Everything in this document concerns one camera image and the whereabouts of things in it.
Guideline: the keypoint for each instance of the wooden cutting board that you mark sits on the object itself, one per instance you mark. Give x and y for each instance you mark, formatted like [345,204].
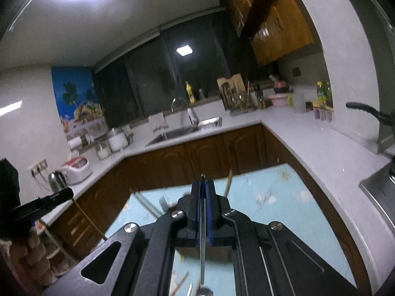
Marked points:
[230,81]

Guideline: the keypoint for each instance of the glass storage jar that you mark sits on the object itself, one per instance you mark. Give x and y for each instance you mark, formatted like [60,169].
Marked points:
[103,151]

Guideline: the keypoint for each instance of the carved wooden chopstick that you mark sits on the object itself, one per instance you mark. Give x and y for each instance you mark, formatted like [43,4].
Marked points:
[228,183]

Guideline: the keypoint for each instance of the knife block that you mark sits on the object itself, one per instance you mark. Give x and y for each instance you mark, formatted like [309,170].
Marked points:
[259,97]

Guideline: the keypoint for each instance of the yellow dish soap bottle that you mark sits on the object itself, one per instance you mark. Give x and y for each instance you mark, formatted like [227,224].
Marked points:
[190,94]

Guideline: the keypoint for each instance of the hanging dish cloth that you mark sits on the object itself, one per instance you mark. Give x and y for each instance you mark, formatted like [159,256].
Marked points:
[158,121]

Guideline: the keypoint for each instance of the steel gas stove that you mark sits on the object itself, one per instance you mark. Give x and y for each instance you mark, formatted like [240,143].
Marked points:
[381,188]

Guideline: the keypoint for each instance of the curved sink faucet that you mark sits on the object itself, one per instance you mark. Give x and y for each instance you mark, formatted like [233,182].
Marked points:
[185,104]

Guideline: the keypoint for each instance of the stacked pink basins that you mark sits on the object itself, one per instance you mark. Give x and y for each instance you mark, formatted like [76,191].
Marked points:
[280,94]

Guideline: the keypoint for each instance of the green drink bottle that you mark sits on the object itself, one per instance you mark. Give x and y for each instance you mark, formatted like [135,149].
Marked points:
[323,94]

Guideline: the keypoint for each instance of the person's left hand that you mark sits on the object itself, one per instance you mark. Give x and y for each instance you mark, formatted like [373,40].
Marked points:
[34,259]

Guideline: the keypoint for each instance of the wooden wall cabinets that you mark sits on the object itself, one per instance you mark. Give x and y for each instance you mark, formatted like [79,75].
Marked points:
[277,27]

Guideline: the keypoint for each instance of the white box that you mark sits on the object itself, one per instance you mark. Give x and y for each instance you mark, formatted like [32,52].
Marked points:
[74,144]

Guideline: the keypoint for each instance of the beach fruit wall poster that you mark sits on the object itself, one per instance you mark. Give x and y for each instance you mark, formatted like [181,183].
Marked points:
[77,101]

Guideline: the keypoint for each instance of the white red rice cooker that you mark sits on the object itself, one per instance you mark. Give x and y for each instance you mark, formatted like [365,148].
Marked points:
[77,169]

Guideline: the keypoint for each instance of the blue floral tablecloth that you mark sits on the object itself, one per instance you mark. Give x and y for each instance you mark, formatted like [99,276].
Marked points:
[277,209]

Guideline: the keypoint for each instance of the grey bottle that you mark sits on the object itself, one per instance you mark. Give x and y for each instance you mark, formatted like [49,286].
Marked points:
[201,93]

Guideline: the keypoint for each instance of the dish rack with cutlery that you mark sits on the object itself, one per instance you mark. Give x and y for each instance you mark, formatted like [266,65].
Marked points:
[239,100]

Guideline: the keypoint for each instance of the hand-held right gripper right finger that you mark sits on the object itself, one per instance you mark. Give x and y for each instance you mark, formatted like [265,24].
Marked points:
[211,197]

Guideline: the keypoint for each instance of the dark wall switch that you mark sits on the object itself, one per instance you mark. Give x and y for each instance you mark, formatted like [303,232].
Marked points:
[296,72]

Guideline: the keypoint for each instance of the wooden base cabinets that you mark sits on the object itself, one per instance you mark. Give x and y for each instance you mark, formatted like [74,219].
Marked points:
[185,157]

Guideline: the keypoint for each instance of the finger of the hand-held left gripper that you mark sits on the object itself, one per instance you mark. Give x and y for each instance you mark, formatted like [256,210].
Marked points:
[49,200]

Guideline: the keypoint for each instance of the steel kitchen sink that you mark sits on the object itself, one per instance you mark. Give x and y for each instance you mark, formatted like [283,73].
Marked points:
[185,132]

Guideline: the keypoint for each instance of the black wok with lid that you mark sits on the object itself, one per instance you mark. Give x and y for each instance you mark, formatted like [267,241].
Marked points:
[367,112]

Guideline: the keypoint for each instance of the white plastic cup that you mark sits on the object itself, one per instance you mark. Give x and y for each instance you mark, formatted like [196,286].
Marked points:
[300,101]

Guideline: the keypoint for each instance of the dark kitchen window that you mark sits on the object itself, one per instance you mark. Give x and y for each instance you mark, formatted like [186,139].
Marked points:
[154,80]

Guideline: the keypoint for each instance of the white round cooker pot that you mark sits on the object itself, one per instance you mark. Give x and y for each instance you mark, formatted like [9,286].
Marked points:
[117,140]

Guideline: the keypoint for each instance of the steel electric kettle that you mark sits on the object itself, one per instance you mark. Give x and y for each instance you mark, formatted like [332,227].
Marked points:
[58,182]

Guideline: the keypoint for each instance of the wall power socket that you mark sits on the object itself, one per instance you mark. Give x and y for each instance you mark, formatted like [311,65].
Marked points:
[38,166]

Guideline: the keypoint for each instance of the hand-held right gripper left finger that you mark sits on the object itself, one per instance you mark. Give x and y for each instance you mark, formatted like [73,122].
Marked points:
[197,197]

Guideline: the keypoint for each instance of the row of spice jars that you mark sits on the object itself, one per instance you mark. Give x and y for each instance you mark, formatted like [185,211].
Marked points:
[323,112]

